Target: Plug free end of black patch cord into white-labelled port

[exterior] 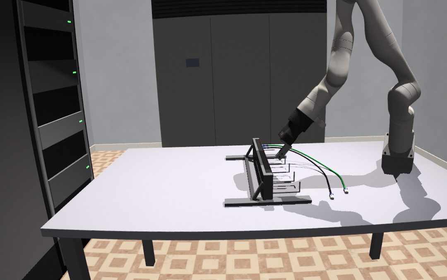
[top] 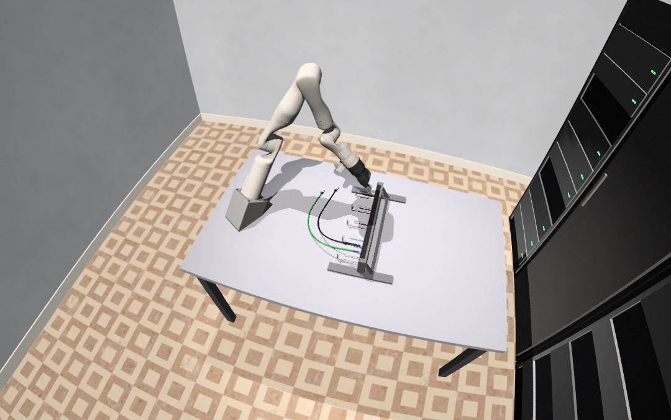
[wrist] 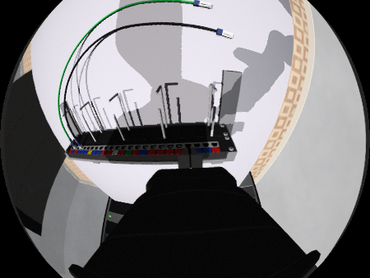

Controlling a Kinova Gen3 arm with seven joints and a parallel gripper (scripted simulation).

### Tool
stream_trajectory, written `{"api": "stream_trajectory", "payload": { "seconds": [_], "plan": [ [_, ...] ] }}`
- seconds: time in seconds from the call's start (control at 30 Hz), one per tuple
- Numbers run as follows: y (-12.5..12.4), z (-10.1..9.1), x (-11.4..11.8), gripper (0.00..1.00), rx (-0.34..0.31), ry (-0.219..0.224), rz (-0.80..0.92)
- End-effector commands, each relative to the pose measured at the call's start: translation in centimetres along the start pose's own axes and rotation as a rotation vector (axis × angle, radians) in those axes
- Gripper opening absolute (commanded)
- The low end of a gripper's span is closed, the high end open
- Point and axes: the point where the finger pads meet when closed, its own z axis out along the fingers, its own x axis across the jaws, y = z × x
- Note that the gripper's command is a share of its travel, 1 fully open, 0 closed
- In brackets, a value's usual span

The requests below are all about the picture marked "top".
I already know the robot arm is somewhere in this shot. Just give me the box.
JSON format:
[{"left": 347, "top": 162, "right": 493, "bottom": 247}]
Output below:
[{"left": 241, "top": 63, "right": 352, "bottom": 200}]

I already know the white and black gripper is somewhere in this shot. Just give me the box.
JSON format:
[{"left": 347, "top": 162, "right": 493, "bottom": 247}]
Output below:
[{"left": 336, "top": 151, "right": 372, "bottom": 191}]

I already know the dark grey rack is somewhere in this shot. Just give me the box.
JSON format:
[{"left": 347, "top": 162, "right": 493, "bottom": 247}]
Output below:
[{"left": 327, "top": 182, "right": 406, "bottom": 284}]

